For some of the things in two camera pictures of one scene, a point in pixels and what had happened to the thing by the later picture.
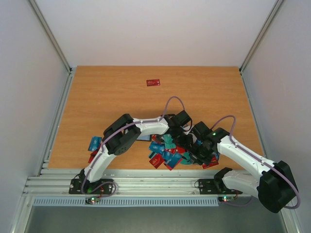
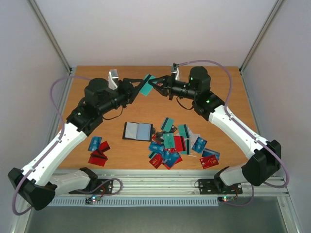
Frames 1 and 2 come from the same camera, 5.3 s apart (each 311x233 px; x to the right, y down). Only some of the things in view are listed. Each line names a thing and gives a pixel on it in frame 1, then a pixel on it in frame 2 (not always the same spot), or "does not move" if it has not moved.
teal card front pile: [186, 155] → [147, 88]
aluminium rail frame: [141, 183] does not move
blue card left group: [95, 143] does not move
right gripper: [197, 154] → [170, 86]
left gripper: [186, 143] → [129, 91]
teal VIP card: [168, 141] does not move
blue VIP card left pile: [156, 147] does not move
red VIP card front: [157, 160] does not move
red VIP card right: [214, 162] does not move
